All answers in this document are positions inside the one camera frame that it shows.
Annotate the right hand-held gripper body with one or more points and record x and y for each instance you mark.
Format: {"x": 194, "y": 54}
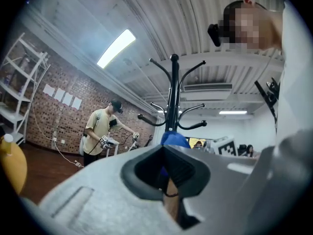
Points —
{"x": 227, "y": 148}

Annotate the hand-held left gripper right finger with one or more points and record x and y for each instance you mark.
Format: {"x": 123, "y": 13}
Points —
{"x": 220, "y": 180}

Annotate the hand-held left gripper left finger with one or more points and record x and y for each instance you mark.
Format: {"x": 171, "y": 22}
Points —
{"x": 102, "y": 204}

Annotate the blue cloth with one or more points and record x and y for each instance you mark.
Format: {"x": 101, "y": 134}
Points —
{"x": 174, "y": 139}

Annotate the black coat rack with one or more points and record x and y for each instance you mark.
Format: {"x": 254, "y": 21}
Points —
{"x": 174, "y": 94}

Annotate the white shelving unit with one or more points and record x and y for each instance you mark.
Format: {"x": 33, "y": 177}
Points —
{"x": 22, "y": 82}

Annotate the long ceiling light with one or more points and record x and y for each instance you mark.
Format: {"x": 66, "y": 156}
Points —
{"x": 232, "y": 112}
{"x": 116, "y": 48}

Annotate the ceiling air conditioner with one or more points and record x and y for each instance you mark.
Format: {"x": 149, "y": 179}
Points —
{"x": 207, "y": 87}

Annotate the round wooden table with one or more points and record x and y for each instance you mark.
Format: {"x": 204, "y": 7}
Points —
{"x": 14, "y": 170}

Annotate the person's light shirt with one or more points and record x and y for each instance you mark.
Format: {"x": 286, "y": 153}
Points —
{"x": 297, "y": 70}

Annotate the white paper sheet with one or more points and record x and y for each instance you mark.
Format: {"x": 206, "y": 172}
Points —
{"x": 59, "y": 94}
{"x": 49, "y": 90}
{"x": 67, "y": 98}
{"x": 76, "y": 102}

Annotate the person's head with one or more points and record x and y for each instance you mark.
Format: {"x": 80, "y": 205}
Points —
{"x": 254, "y": 26}

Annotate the red hair clip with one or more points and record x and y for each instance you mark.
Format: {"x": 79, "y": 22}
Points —
{"x": 248, "y": 1}

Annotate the black clamp mount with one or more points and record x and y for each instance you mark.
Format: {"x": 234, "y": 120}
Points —
{"x": 269, "y": 97}

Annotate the black head-mounted camera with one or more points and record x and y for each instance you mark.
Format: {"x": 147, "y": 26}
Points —
{"x": 214, "y": 34}

